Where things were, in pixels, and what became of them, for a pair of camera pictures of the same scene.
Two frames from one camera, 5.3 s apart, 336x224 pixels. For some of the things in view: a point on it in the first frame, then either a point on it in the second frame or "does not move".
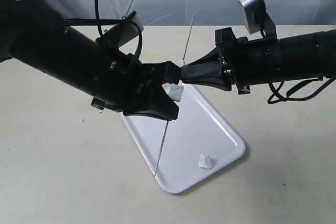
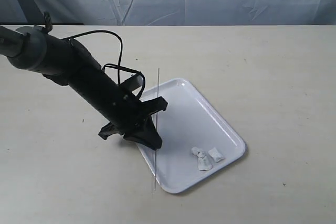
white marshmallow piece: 174,91 -> 217,157
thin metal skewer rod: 168,120 -> 157,148
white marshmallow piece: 182,63 -> 197,151
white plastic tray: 181,153 does not move
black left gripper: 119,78 -> 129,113
